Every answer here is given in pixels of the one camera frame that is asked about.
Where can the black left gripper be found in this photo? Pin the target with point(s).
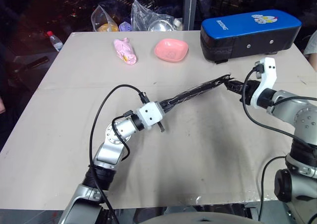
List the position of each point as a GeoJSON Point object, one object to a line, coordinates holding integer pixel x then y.
{"type": "Point", "coordinates": [167, 107]}

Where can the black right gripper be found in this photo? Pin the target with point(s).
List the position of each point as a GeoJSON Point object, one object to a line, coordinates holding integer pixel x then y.
{"type": "Point", "coordinates": [251, 88]}

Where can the dark grid-pattern zipper pouch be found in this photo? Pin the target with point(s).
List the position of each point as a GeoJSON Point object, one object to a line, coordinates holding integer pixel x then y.
{"type": "Point", "coordinates": [198, 90]}

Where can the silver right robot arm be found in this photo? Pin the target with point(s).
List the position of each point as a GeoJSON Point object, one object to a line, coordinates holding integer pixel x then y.
{"type": "Point", "coordinates": [304, 120]}

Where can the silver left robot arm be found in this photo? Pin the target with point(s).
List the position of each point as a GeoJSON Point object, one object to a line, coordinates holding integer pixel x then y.
{"type": "Point", "coordinates": [109, 152]}

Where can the bystander bare hand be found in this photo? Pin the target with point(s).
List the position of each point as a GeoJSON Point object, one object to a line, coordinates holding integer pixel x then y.
{"type": "Point", "coordinates": [2, 105]}

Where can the blue black boxing pad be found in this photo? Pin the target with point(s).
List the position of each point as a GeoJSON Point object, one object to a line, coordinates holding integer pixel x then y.
{"type": "Point", "coordinates": [247, 28]}

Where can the pink bowl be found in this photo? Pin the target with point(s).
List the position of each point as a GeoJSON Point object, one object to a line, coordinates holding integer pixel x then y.
{"type": "Point", "coordinates": [171, 50]}

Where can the pink plush toy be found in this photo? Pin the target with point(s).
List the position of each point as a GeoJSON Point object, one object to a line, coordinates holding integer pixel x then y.
{"type": "Point", "coordinates": [125, 51]}

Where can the person in light shirt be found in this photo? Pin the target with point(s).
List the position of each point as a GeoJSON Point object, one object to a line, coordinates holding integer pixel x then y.
{"type": "Point", "coordinates": [312, 45]}

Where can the grey metal pole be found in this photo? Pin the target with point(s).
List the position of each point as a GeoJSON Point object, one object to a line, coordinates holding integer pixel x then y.
{"type": "Point", "coordinates": [190, 8]}

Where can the purple packet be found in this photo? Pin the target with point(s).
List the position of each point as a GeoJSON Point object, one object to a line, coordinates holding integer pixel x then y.
{"type": "Point", "coordinates": [124, 27]}

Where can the clear plastic bag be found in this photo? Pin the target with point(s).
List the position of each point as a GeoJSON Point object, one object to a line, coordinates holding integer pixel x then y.
{"type": "Point", "coordinates": [143, 18]}

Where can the plastic bag with yellow contents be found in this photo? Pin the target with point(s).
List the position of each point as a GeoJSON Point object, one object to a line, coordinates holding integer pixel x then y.
{"type": "Point", "coordinates": [106, 23]}

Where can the red-capped water bottle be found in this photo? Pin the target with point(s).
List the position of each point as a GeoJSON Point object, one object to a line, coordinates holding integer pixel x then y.
{"type": "Point", "coordinates": [55, 41]}

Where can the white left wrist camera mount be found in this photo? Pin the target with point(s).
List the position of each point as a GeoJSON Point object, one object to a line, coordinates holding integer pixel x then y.
{"type": "Point", "coordinates": [149, 113]}

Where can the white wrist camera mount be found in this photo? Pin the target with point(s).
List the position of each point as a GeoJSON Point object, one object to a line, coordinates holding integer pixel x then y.
{"type": "Point", "coordinates": [149, 113]}
{"type": "Point", "coordinates": [268, 72]}

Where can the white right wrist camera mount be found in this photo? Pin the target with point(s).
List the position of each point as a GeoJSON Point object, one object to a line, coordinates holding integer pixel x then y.
{"type": "Point", "coordinates": [268, 72]}

